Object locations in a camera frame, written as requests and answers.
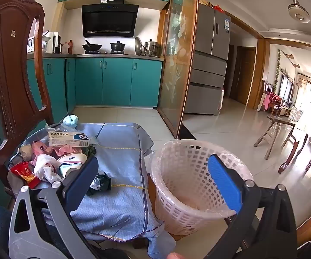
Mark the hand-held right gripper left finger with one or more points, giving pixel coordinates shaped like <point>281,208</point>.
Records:
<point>79,183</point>

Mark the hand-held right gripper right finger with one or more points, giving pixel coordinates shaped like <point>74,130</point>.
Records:
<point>222,183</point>

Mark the white paper cup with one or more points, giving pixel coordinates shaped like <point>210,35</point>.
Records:
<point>71,164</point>

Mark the dark green wrapper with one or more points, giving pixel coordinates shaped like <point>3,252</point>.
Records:
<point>102,182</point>

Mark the pink wrapper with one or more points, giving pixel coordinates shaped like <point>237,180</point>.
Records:
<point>69,149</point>

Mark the white plastic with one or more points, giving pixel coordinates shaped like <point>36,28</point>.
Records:
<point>46,170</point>

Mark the beige tissue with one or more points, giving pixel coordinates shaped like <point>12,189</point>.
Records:
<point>26,152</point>

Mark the white plastic wastebasket with liner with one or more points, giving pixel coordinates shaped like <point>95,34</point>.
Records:
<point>182,194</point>

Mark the white medicine box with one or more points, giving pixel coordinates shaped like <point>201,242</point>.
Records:
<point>63,139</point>

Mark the red snack packet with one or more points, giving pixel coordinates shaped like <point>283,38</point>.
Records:
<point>23,171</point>

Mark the person's right hand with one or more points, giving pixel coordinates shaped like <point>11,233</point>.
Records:
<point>175,256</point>

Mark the blue checked cloth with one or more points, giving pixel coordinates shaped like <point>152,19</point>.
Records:
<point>123,167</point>

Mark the carved wooden chair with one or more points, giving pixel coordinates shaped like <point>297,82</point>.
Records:
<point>12,72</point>

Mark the wooden dining table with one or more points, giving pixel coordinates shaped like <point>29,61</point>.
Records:
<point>290,153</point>

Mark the wooden stool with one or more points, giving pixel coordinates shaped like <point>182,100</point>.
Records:
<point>279,120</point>

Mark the pink cloth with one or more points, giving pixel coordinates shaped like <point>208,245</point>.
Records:
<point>263,102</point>

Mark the red wooden chairs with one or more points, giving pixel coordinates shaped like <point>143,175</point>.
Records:
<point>275,98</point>

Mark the white dish rack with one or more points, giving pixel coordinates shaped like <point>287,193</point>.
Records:
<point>36,44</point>

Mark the teal lower kitchen cabinets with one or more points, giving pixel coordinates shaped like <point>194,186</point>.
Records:
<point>117,81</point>

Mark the brown wooden door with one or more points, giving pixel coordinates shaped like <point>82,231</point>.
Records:
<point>243,75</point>

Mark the white kitchen appliance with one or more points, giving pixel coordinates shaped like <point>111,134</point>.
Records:
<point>51,43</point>

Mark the black kitchen appliance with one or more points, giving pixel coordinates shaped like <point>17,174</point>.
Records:
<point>57,44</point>

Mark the white plastic jug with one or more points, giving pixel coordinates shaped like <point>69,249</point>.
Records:
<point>64,49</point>

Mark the orange bottle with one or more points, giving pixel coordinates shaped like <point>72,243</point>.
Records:
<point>70,47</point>

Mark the grey refrigerator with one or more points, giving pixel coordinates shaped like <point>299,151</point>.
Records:
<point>206,59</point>

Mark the green vine garland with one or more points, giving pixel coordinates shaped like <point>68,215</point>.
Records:
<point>277,70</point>

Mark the etched glass sliding door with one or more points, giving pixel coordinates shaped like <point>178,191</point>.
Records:
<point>175,59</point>

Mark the gas stove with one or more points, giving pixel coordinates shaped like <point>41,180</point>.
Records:
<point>105,52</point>

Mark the black wok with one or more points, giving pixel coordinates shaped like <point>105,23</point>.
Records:
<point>92,46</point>

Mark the black cooking pot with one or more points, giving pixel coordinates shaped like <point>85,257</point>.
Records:
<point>117,46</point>

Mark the steel pot lid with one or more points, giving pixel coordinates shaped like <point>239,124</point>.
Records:
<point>138,45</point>

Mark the steel stock pot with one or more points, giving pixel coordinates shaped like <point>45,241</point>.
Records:
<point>151,48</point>

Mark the black range hood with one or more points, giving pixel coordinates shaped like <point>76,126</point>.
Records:
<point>109,19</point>

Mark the red bag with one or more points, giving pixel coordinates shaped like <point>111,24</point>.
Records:
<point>218,8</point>

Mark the round ceiling lamp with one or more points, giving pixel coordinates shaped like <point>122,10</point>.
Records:
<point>298,12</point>

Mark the black wall television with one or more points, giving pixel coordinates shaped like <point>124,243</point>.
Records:
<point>285,87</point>

